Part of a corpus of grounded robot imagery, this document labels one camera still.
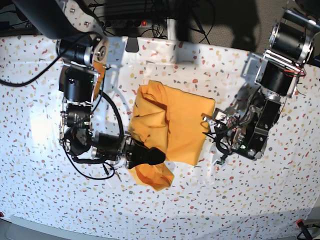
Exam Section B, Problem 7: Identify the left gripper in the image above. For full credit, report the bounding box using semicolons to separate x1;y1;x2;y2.
202;108;238;165

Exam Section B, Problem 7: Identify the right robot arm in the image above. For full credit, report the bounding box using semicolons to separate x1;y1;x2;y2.
14;0;166;169

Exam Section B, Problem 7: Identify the white terrazzo pattern tablecloth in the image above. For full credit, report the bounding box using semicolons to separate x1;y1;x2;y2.
0;37;320;240

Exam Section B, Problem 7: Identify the white power strip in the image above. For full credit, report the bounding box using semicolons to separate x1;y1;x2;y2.
103;19;153;29

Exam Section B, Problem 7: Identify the black table clamp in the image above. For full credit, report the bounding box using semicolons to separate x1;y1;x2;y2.
125;37;139;53

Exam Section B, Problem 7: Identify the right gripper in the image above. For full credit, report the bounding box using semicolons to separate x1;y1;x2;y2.
116;134;166;170

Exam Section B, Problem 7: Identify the red black clamp right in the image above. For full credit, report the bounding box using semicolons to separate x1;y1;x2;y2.
296;219;313;240

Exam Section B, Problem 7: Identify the yellow orange T-shirt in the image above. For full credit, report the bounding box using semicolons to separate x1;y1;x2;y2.
126;79;216;192

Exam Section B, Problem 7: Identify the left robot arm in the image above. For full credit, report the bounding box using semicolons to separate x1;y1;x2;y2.
203;9;320;166

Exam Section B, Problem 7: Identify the white aluminium frame post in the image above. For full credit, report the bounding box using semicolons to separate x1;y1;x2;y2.
166;18;178;41

